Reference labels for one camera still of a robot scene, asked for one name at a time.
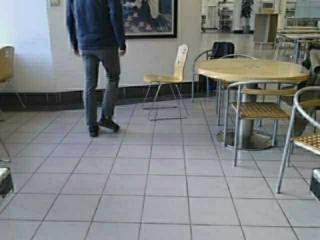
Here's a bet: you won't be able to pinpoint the metal armchair behind table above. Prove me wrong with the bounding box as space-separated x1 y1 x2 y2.
191 49 256 102

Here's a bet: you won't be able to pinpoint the black backpack on chair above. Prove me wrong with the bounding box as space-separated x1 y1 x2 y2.
210 41 236 60

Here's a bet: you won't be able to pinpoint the framed blue wall picture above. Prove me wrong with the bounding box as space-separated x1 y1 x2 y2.
121 0 178 39

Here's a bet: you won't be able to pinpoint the round wooden cafe table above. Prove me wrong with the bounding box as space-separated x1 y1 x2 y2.
198 58 309 143

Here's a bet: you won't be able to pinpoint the potted green plant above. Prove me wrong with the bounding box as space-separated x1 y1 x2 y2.
240 0 254 34

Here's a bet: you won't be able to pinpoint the wooden chair at left edge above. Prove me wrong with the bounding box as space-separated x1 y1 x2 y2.
0 45 26 108

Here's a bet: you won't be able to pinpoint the metal wicker armchair at right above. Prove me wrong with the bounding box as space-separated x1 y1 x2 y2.
275 86 320 194

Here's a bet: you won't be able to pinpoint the seated person at right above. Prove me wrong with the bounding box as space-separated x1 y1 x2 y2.
292 43 320 137

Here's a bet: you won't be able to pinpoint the metal wicker-seat armchair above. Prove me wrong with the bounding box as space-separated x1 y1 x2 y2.
223 80 298 166

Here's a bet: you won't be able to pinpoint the light wood sled-base chair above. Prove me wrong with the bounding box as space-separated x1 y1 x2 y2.
142 44 189 121

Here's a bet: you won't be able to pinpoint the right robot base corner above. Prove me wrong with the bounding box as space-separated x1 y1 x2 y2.
310 168 320 198

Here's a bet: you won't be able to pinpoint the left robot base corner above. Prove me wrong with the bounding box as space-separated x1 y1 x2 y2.
0 167 15 200

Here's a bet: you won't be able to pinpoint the background rectangular cafe tables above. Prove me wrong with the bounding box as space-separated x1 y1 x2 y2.
274 28 320 64

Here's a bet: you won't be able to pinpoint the person in blue sweater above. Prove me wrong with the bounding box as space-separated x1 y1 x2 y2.
65 0 126 137

